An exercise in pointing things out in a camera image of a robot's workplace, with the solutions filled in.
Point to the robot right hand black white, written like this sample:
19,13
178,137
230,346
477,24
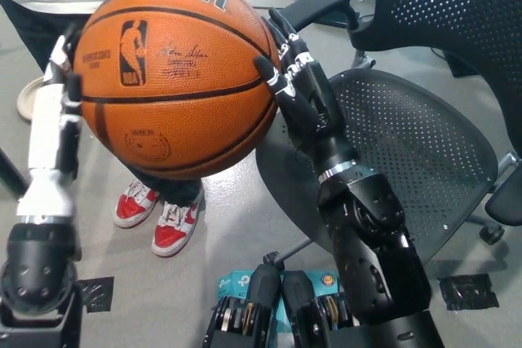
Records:
314,111

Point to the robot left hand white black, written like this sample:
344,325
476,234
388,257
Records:
47,128

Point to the orange Wilson NBA basketball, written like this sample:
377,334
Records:
183,120

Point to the black perforated office chair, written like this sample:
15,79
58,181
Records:
408,140

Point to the beige paper plate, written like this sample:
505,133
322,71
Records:
26,99

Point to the black metal table leg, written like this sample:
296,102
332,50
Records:
10,173

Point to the red and white sneaker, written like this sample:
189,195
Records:
173,230
134,207

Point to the black box on floor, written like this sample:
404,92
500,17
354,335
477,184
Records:
463,64

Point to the black tape patch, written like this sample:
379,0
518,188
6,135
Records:
97,294
467,292

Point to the teal TP-Link box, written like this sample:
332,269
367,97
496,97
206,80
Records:
234,283

